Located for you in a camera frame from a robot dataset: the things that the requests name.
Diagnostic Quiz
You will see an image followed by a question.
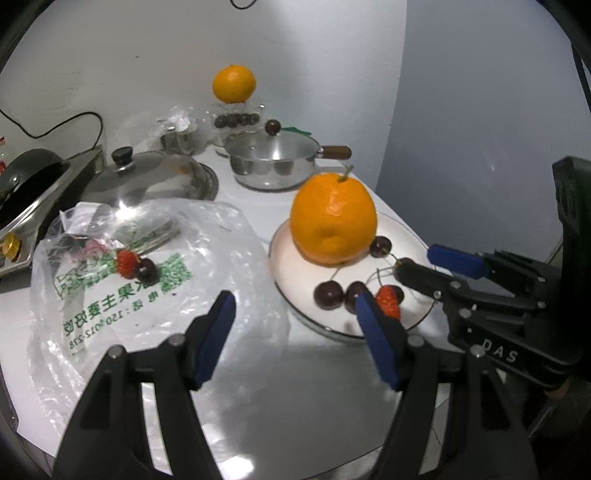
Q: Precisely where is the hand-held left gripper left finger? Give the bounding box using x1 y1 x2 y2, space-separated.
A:
53 290 238 480

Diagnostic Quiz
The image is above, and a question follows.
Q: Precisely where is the steel lid black knob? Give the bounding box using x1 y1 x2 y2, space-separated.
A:
82 146 219 204

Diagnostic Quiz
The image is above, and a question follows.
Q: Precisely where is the red strawberry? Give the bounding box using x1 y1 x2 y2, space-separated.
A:
115 248 140 280
374 285 405 320

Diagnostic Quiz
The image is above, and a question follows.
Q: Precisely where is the black wok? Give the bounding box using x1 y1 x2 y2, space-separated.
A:
0 148 70 218

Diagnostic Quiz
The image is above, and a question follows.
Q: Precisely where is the clear plastic bag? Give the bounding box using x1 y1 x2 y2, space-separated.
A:
26 199 292 419

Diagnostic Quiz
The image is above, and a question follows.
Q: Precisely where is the crumpled clear plastic wrap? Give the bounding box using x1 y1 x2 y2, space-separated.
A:
154 106 204 135

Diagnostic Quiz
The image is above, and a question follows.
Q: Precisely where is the black cooker cable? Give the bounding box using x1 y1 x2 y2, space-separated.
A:
0 108 105 151

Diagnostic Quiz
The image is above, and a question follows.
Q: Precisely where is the small steel pot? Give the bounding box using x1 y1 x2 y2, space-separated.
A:
224 138 352 191

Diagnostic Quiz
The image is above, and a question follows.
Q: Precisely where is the small round orange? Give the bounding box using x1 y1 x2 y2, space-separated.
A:
212 65 257 104

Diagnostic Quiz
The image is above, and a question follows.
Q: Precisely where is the white plate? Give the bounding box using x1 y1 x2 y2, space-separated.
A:
269 213 437 343

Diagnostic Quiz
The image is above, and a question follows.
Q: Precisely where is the large orange with stem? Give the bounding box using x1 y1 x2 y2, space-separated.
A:
289 166 379 265

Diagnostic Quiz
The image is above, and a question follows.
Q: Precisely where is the pot lid brown knob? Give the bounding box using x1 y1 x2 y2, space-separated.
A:
226 119 320 160

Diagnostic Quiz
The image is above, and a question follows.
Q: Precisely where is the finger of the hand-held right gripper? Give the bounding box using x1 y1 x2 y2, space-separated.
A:
427 244 563 302
394 258 546 320

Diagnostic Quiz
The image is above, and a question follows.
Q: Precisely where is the steel mug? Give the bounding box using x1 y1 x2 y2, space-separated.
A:
160 130 199 157

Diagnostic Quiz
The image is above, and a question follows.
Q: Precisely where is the thin black cable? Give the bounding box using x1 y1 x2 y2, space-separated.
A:
573 46 591 112

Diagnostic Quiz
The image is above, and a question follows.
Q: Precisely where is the clear container of cherries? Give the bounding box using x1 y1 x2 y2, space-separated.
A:
211 102 265 133

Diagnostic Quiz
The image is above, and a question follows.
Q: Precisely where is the grey door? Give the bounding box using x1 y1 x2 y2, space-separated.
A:
376 0 591 278

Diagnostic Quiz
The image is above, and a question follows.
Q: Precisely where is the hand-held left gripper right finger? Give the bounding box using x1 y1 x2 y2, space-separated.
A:
355 291 539 480

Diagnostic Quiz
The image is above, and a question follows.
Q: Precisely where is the steel induction cooker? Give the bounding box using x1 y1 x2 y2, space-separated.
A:
0 145 105 280

